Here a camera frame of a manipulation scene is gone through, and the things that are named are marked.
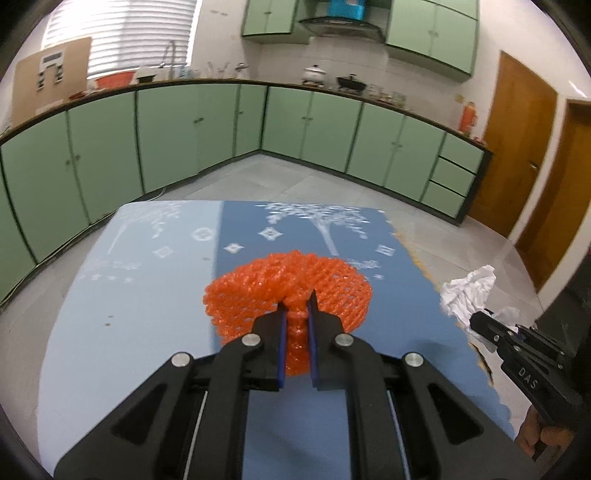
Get wooden door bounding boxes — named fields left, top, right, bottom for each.
left=515, top=99, right=591, bottom=291
left=468, top=51, right=559, bottom=238

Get red thermos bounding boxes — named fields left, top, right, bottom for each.
left=458, top=100, right=477, bottom=134

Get black container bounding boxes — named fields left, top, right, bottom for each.
left=536, top=258, right=591, bottom=337

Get metal faucet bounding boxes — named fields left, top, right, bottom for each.
left=159, top=41, right=178, bottom=80

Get range hood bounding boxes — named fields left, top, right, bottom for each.
left=298, top=0, right=385, bottom=43

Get blue printed tablecloth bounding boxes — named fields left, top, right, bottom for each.
left=39, top=199, right=515, bottom=480

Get red basin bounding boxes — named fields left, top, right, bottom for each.
left=95, top=71, right=138, bottom=88

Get wide green upper cabinet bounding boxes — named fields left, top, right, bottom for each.
left=384, top=0, right=478, bottom=83

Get black wok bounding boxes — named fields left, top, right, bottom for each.
left=336, top=74, right=368, bottom=92

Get white tissue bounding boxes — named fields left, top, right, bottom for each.
left=438, top=265, right=520, bottom=333

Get cardboard board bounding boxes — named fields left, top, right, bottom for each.
left=11, top=37, right=93, bottom=127

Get person's right hand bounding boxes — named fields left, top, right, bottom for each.
left=513, top=408, right=575, bottom=462

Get wide orange foam net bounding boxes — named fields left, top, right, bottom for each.
left=203, top=250, right=374, bottom=377

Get green lower kitchen cabinets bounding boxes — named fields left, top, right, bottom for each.
left=0, top=78, right=494, bottom=305

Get small green upper cabinet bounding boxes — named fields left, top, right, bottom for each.
left=242, top=0, right=309, bottom=44

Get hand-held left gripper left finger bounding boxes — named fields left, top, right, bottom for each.
left=54, top=307, right=287, bottom=480

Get white window blinds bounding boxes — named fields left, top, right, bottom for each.
left=41, top=0, right=204, bottom=81

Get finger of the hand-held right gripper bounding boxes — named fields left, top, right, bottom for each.
left=468, top=311, right=520, bottom=354

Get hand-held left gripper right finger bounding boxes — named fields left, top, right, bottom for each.
left=306, top=290, right=540, bottom=480

